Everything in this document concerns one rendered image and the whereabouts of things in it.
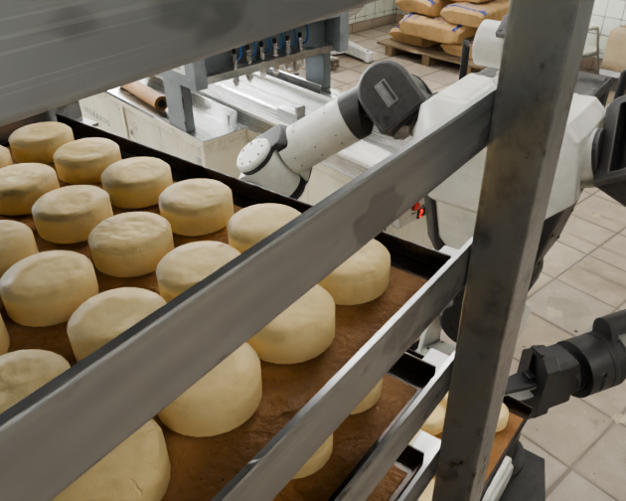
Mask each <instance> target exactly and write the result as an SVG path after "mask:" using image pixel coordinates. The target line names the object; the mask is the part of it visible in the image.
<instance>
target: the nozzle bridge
mask: <svg viewBox="0 0 626 501"><path fill-rule="evenodd" d="M307 26H308V30H309V37H308V41H307V43H305V44H303V50H302V51H298V50H297V48H298V47H297V38H298V32H301V33H302V38H303V42H305V41H306V39H307V29H306V26H305V25H304V26H301V27H298V28H295V31H296V43H295V45H294V46H293V47H292V48H291V47H290V52H291V53H290V54H285V36H286V35H289V40H290V45H293V43H294V30H293V29H292V30H289V31H286V32H283V33H282V34H283V46H282V48H281V50H279V51H278V54H277V55H278V57H277V58H274V57H273V56H272V43H273V42H272V39H273V38H276V43H277V48H280V47H281V34H277V35H274V36H271V37H269V39H270V48H269V51H268V53H266V54H264V55H265V60H264V61H261V60H260V59H259V50H258V49H259V42H260V41H261V42H263V46H264V50H265V51H267V49H268V38H265V39H262V40H259V41H256V53H255V55H254V56H253V57H252V58H251V64H250V65H247V64H246V63H245V62H246V60H245V45H244V46H242V55H241V59H240V60H239V61H237V68H233V67H232V57H231V53H232V50H229V51H226V52H223V53H220V54H217V55H214V56H211V57H208V58H205V59H202V60H199V61H196V62H193V63H190V64H187V65H184V66H182V67H179V68H176V69H173V70H170V71H167V72H164V73H161V74H158V75H159V76H161V77H163V82H164V88H165V94H166V101H167V107H168V114H169V120H170V124H171V125H173V126H175V127H177V128H178V129H180V130H182V131H184V132H186V133H189V132H192V131H195V130H196V127H195V119H194V111H193V104H192V97H191V90H194V91H200V90H204V89H208V88H209V87H208V84H215V83H219V82H222V81H226V80H230V79H233V78H237V77H241V76H244V75H248V74H252V73H255V72H259V71H263V70H266V69H270V68H274V67H277V66H281V65H285V64H288V63H292V62H296V61H299V60H303V59H305V76H306V80H307V81H310V82H312V83H315V84H319V85H320V86H321V89H327V88H330V87H331V52H333V51H336V52H339V53H341V52H344V51H348V50H349V10H348V11H345V12H342V13H339V14H336V15H333V16H330V17H327V18H324V19H321V20H319V21H316V22H313V23H310V24H307Z"/></svg>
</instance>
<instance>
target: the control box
mask: <svg viewBox="0 0 626 501"><path fill-rule="evenodd" d="M419 204H420V206H419V209H418V210H417V211H414V210H413V209H412V207H411V208H410V209H409V210H408V211H406V212H405V213H404V214H403V215H402V216H400V217H399V218H398V219H397V220H395V221H394V222H393V223H392V224H391V225H392V226H393V227H395V228H397V229H400V228H402V227H404V226H406V225H408V224H409V223H411V222H413V221H415V220H417V219H419V215H421V214H420V213H419V212H422V211H420V210H423V212H422V216H425V205H424V198H422V199H421V200H420V201H419Z"/></svg>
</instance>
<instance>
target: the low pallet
mask: <svg viewBox="0 0 626 501"><path fill-rule="evenodd" d="M377 44H380V45H384V46H386V52H385V55H386V56H389V57H392V56H395V55H399V54H402V53H405V52H411V53H415V54H419V55H422V60H421V64H422V65H423V66H427V67H429V66H432V65H435V64H438V63H441V62H444V61H446V62H450V63H454V64H459V65H460V63H461V57H457V56H453V55H450V54H447V53H446V52H445V51H444V50H443V49H442V48H441V47H440V45H441V43H440V44H436V45H433V46H430V47H426V48H425V47H420V46H414V45H410V44H406V43H402V42H399V41H397V40H396V39H395V38H389V39H384V40H381V41H377ZM486 68H487V67H485V66H480V65H476V64H475V63H474V62H473V60H471V59H468V67H467V75H469V74H471V73H479V72H481V71H482V70H484V69H486ZM467 75H466V76H467Z"/></svg>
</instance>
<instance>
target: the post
mask: <svg viewBox="0 0 626 501"><path fill-rule="evenodd" d="M594 2H595V0H510V6H509V12H508V19H507V25H506V32H505V38H504V44H503V51H502V57H501V62H500V69H499V75H498V81H497V88H496V94H495V101H494V107H493V113H492V120H491V126H490V132H489V139H488V145H487V151H486V158H485V164H484V170H483V177H482V183H481V190H480V196H479V202H478V209H477V215H476V221H475V228H474V234H473V240H472V247H471V252H470V259H469V265H468V271H467V278H466V284H465V290H464V297H463V303H462V309H461V316H460V322H459V329H458V335H457V341H456V348H455V354H454V360H453V367H452V373H451V379H450V386H449V392H448V399H447V405H446V411H445V418H444V424H443V430H442V436H441V442H440V448H439V455H438V461H437V468H436V474H435V480H434V487H433V493H432V499H431V501H480V498H481V494H482V490H483V485H484V481H485V477H486V472H487V468H488V464H489V459H490V455H491V451H492V446H493V442H494V437H495V433H496V429H497V424H498V420H499V416H500V411H501V407H502V403H503V398H504V394H505V391H506V386H507V382H508V378H509V373H510V369H511V365H512V360H513V356H514V352H515V347H516V343H517V339H518V334H519V330H520V326H521V321H522V317H523V313H524V308H525V304H526V300H527V295H528V291H529V287H530V282H531V278H532V274H533V269H534V265H535V261H536V256H537V252H538V248H539V243H540V239H541V235H542V230H543V226H544V222H545V217H546V213H547V209H548V201H549V197H550V192H551V188H552V184H553V179H554V175H555V171H556V166H557V162H558V158H559V153H560V149H561V145H562V141H563V137H564V133H565V128H566V124H567V120H568V115H569V111H570V107H571V102H572V98H573V93H574V89H575V85H576V80H577V76H578V72H579V67H580V63H581V59H582V54H583V50H584V46H585V41H586V37H587V33H588V28H589V24H590V20H591V15H592V11H593V7H594Z"/></svg>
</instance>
